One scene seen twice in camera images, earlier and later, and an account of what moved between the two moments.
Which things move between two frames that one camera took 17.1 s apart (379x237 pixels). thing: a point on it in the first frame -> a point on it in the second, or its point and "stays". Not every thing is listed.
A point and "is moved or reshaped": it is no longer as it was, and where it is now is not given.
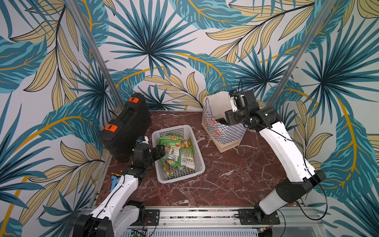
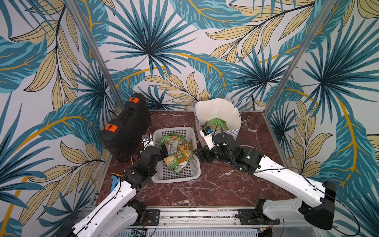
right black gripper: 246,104 -> 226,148
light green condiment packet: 172,140 -> 216,121
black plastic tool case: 118,138 stays
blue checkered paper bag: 215,123 is moved or reshaped
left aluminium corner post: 85,30 stays
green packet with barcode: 186,158 -> 172,164
